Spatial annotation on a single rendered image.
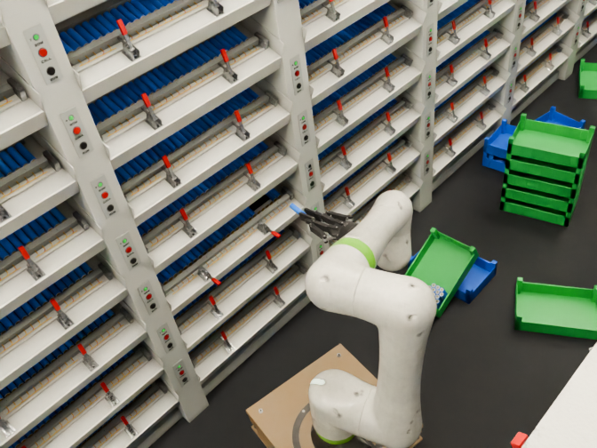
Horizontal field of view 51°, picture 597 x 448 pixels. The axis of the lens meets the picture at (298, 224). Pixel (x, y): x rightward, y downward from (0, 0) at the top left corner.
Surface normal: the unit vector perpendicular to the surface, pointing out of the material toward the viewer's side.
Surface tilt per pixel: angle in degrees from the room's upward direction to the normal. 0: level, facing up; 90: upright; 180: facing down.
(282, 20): 90
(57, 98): 90
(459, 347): 0
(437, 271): 28
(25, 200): 21
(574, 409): 0
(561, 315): 0
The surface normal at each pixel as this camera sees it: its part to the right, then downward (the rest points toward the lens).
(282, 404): -0.09, -0.72
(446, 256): -0.43, -0.39
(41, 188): 0.14, -0.54
